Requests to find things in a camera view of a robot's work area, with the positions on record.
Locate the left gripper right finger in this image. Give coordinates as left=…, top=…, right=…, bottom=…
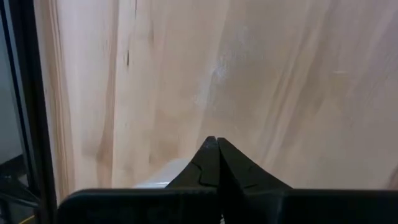
left=216, top=138, right=294, bottom=191

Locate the black table frame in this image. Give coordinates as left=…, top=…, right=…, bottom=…
left=7, top=0, right=58, bottom=224

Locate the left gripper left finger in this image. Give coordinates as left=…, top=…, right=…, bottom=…
left=165, top=136, right=221, bottom=190

